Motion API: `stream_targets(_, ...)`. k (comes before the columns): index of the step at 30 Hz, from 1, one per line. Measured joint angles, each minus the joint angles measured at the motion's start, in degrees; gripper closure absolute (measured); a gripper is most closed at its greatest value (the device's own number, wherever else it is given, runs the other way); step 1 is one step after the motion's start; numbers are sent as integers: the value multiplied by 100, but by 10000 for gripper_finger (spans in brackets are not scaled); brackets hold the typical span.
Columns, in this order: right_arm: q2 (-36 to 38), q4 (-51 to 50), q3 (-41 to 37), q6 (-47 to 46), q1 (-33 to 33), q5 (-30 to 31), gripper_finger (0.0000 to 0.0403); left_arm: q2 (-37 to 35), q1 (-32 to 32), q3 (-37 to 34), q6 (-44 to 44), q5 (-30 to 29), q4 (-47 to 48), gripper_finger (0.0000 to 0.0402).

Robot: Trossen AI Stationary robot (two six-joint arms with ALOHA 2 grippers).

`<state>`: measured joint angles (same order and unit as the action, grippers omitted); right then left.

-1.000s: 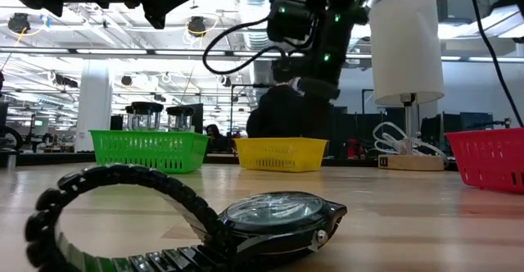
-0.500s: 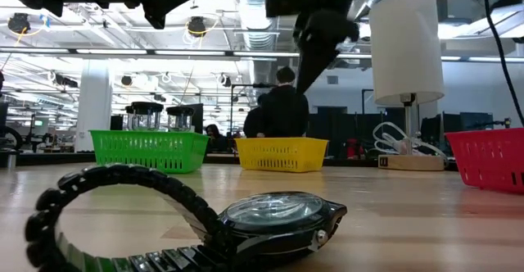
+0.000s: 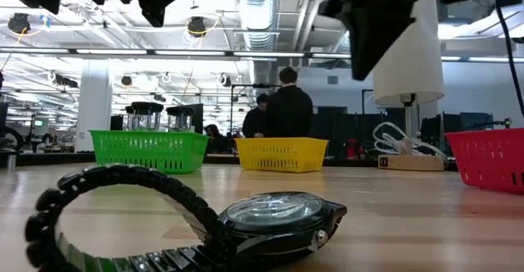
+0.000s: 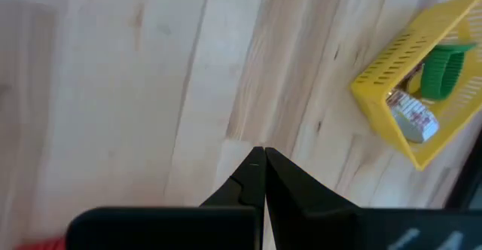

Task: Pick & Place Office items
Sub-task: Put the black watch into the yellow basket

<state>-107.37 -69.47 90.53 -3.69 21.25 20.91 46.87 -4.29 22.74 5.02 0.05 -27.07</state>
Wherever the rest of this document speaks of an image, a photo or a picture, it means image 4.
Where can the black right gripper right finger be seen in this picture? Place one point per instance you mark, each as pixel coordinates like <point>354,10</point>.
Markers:
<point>293,197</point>

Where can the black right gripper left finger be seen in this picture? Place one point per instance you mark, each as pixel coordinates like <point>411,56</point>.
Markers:
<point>248,182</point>

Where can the white floral band wristwatch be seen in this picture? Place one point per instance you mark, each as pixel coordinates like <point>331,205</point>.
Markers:
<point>412,118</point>

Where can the green wristwatch white dial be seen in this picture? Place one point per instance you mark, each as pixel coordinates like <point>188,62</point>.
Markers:
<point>440,77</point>

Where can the yellow plastic basket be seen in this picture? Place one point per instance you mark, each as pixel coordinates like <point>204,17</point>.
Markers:
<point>376,88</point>

